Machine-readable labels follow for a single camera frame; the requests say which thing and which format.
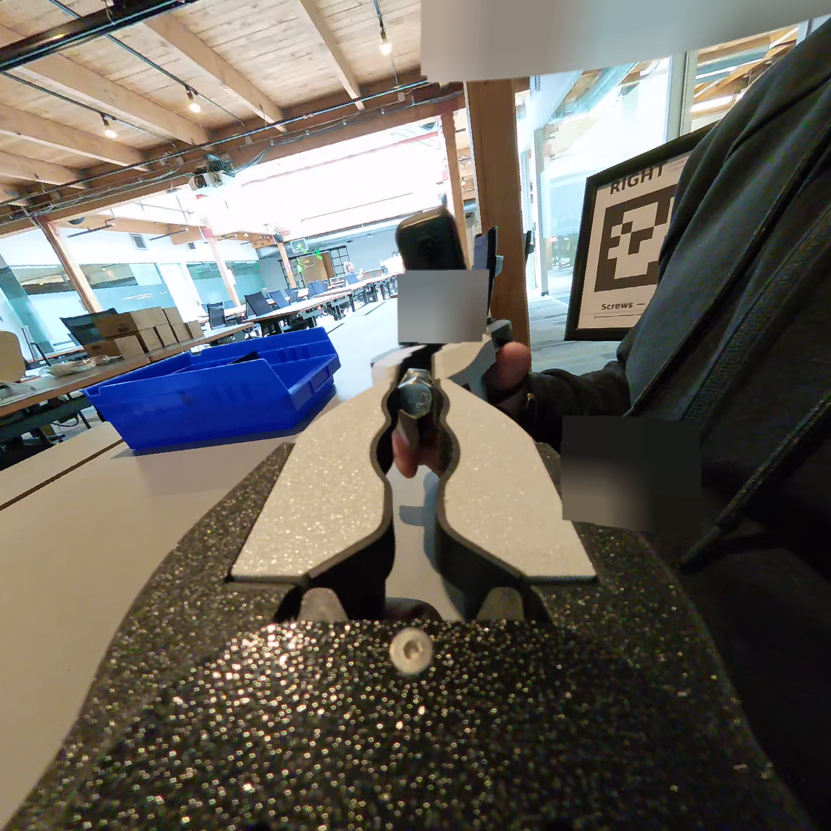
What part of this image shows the stack of cardboard boxes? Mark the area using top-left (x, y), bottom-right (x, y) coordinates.
top-left (85, 306), bottom-right (196, 362)

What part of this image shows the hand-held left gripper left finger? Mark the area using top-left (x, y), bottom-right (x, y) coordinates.
top-left (232, 383), bottom-right (394, 581)

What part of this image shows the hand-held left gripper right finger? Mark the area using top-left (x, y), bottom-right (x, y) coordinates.
top-left (435, 390), bottom-right (598, 583)

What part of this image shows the person's right forearm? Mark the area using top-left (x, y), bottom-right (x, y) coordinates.
top-left (526, 361), bottom-right (650, 455)

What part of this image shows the steel hex bolt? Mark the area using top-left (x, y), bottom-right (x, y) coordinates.
top-left (398, 369), bottom-right (438, 419)

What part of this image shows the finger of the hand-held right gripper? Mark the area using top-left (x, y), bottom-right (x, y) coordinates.
top-left (442, 320), bottom-right (516, 401)

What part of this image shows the person's right hand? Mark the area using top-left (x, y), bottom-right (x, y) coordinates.
top-left (478, 341), bottom-right (533, 416)

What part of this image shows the blue plastic bin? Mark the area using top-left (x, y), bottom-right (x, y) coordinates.
top-left (85, 328), bottom-right (342, 454)

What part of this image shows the wooden pillar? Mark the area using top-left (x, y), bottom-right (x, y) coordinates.
top-left (465, 81), bottom-right (533, 345)

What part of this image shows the black framed marker sign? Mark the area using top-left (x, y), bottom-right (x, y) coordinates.
top-left (565, 126), bottom-right (712, 342)

